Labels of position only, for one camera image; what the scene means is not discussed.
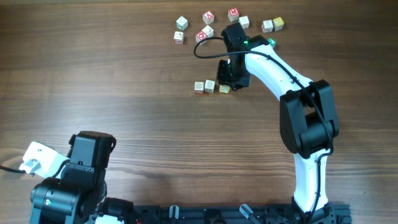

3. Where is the block red letter O top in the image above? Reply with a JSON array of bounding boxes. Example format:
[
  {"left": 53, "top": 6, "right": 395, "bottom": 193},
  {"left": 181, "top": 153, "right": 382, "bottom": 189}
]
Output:
[{"left": 195, "top": 30, "right": 208, "bottom": 45}]

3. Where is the block red letter A top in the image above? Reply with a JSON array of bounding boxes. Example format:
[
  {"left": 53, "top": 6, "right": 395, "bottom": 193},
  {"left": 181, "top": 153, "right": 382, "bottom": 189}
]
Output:
[{"left": 203, "top": 11, "right": 215, "bottom": 25}]

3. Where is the block green letter F top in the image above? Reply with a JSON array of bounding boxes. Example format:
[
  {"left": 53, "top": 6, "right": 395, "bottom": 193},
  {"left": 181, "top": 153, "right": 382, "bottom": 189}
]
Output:
[{"left": 268, "top": 38, "right": 276, "bottom": 48}]

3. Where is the white block teal side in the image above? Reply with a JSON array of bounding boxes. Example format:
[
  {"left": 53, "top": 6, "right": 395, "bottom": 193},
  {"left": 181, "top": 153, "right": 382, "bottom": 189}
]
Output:
[{"left": 176, "top": 16, "right": 188, "bottom": 31}]

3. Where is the white block green letter I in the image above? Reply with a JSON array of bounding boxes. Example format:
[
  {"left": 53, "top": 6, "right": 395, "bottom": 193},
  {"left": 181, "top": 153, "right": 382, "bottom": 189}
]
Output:
[{"left": 202, "top": 26, "right": 214, "bottom": 37}]

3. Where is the plain white picture block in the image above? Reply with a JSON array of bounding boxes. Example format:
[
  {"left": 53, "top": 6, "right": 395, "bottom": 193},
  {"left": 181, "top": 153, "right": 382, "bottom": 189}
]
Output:
[{"left": 239, "top": 16, "right": 250, "bottom": 29}]

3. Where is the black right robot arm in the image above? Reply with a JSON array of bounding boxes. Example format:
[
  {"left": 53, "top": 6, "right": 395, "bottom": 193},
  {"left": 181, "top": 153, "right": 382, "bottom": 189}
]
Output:
[{"left": 217, "top": 33, "right": 339, "bottom": 223}]

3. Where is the block red digit six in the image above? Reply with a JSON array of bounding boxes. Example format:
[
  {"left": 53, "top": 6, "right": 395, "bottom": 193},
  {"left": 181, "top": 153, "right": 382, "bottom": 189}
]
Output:
[{"left": 174, "top": 31, "right": 184, "bottom": 44}]

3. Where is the white block red drawing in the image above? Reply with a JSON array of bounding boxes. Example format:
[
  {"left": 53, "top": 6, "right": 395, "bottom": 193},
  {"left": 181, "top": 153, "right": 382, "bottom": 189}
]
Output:
[{"left": 261, "top": 20, "right": 274, "bottom": 33}]

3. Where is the block yellow letter C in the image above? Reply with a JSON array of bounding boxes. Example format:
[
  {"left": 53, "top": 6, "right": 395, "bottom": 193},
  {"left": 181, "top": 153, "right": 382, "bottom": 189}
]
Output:
[{"left": 219, "top": 85, "right": 231, "bottom": 94}]

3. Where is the block red letter U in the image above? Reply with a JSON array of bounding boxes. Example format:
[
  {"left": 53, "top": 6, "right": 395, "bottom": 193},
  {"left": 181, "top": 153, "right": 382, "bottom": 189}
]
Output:
[{"left": 194, "top": 82, "right": 205, "bottom": 94}]

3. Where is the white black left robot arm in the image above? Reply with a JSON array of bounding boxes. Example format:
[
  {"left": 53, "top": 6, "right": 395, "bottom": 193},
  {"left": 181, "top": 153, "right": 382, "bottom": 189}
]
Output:
[{"left": 29, "top": 131, "right": 137, "bottom": 224}]

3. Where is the white block circle engraving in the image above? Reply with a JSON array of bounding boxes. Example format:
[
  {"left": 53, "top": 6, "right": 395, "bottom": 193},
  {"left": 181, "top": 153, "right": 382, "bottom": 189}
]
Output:
[{"left": 204, "top": 80, "right": 215, "bottom": 93}]

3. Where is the block red letter M top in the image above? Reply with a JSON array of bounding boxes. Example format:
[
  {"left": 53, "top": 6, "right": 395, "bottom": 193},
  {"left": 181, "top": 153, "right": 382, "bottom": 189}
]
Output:
[{"left": 228, "top": 7, "right": 239, "bottom": 22}]

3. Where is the yellow top wooden block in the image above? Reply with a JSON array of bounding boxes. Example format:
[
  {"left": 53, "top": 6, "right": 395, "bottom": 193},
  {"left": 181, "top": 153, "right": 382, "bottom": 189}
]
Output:
[{"left": 272, "top": 17, "right": 284, "bottom": 31}]

